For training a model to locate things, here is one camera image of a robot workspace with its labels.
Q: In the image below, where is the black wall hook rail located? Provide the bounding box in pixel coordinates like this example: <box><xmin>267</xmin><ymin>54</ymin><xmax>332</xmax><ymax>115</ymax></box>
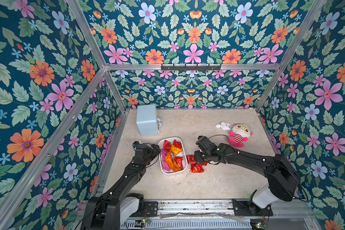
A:
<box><xmin>161</xmin><ymin>64</ymin><xmax>221</xmax><ymax>71</ymax></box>

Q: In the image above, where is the yellow tea bag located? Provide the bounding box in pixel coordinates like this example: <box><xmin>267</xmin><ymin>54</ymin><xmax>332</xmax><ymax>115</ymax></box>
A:
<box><xmin>171</xmin><ymin>145</ymin><xmax>182</xmax><ymax>156</ymax></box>

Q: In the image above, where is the small white plush bunny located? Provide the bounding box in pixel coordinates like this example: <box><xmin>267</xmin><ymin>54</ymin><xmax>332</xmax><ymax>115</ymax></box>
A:
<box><xmin>215</xmin><ymin>121</ymin><xmax>231</xmax><ymax>131</ymax></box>

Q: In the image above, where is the aluminium corner post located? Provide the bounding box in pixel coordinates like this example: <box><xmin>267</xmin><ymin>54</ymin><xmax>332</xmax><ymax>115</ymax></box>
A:
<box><xmin>255</xmin><ymin>0</ymin><xmax>327</xmax><ymax>114</ymax></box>

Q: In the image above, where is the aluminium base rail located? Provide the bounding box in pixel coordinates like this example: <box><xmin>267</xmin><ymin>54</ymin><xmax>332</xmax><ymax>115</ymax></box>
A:
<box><xmin>122</xmin><ymin>199</ymin><xmax>321</xmax><ymax>230</ymax></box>

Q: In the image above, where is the pink striped plush doll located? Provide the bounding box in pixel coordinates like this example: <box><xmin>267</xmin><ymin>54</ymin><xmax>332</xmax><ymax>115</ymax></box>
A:
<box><xmin>229</xmin><ymin>124</ymin><xmax>253</xmax><ymax>148</ymax></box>

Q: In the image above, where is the light blue drawer cabinet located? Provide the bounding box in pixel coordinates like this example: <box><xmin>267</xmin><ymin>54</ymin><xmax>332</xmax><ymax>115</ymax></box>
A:
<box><xmin>136</xmin><ymin>104</ymin><xmax>160</xmax><ymax>136</ymax></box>

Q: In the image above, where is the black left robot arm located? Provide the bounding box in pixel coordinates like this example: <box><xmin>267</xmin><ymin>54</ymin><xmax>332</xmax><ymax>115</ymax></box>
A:
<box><xmin>77</xmin><ymin>141</ymin><xmax>161</xmax><ymax>230</ymax></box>

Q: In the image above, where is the pink tea bag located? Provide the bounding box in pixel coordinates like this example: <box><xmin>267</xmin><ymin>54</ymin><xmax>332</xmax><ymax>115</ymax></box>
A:
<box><xmin>161</xmin><ymin>149</ymin><xmax>171</xmax><ymax>172</ymax></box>

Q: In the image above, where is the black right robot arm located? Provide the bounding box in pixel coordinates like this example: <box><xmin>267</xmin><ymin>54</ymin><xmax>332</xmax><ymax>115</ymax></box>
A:
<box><xmin>195</xmin><ymin>136</ymin><xmax>300</xmax><ymax>209</ymax></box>

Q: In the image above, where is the orange tea bag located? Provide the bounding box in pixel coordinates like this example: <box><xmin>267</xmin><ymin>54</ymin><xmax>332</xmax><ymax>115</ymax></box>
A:
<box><xmin>165</xmin><ymin>152</ymin><xmax>182</xmax><ymax>173</ymax></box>

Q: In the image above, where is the white plastic storage box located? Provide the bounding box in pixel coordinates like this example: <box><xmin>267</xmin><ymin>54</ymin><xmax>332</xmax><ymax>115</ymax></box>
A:
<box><xmin>158</xmin><ymin>137</ymin><xmax>189</xmax><ymax>175</ymax></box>

